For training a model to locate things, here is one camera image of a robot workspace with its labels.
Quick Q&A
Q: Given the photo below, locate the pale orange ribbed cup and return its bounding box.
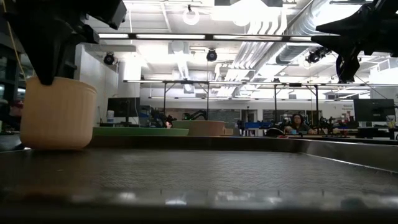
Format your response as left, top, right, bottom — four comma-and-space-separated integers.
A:
19, 76, 98, 151

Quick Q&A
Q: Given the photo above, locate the green plate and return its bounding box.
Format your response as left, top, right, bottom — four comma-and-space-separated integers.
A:
92, 126, 190, 137

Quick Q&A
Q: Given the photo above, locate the black overhead crossbeam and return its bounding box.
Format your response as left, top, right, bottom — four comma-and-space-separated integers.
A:
97, 32, 332, 44

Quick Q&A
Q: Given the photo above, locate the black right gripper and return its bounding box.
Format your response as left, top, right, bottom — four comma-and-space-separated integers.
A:
310, 0, 398, 83

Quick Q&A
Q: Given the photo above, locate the grey-beige bowl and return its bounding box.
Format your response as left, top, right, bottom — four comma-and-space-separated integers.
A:
171, 119, 227, 137

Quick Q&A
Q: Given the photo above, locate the round white ceiling lamp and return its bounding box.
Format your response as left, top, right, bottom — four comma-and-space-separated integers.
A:
182, 4, 201, 26

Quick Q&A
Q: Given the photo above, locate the yellow extension cable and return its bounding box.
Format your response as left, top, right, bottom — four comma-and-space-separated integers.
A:
1, 0, 27, 80

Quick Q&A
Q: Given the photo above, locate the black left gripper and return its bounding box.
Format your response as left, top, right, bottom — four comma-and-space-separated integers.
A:
4, 0, 128, 86

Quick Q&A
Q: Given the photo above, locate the dark brown plastic tray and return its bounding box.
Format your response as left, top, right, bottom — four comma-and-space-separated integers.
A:
0, 134, 398, 224

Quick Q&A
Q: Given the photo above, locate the person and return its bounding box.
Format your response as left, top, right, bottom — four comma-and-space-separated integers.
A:
283, 113, 315, 136

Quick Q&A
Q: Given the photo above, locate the black computer monitor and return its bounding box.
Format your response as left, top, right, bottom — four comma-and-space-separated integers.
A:
107, 97, 141, 125
353, 98, 396, 123

